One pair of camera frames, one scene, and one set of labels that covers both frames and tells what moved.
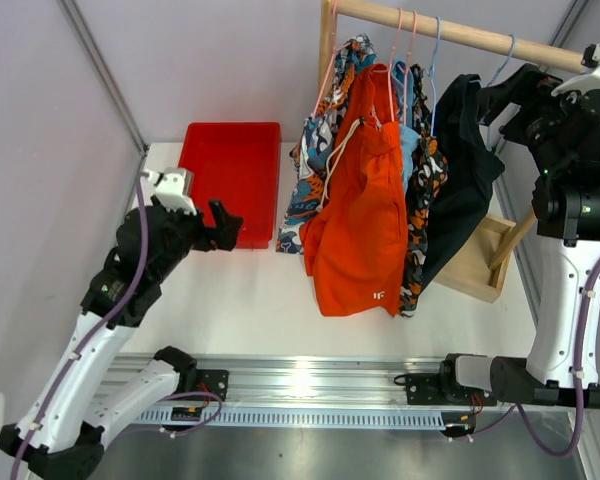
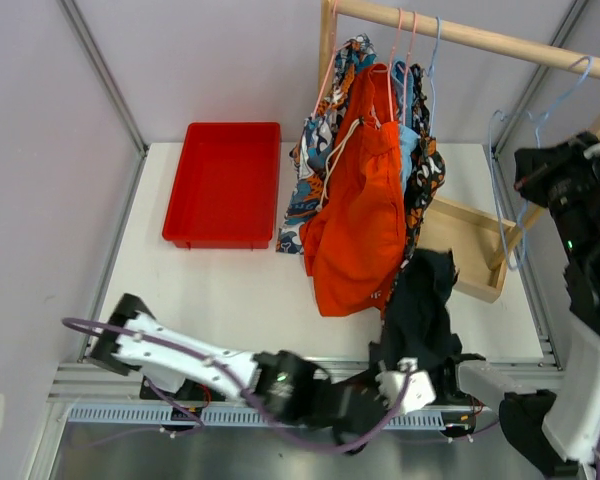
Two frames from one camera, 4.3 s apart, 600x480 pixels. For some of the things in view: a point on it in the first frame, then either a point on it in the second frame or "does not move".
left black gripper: [226, 225] to [370, 375]
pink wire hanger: [333, 52] does not move
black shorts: [461, 105] to [419, 326]
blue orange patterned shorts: [310, 156] does not move
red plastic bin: [238, 165] does not move
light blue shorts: [409, 135] does not move
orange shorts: [354, 248] does not move
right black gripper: [533, 90] to [534, 165]
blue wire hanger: [432, 74] does not move
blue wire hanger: [493, 78] to [530, 118]
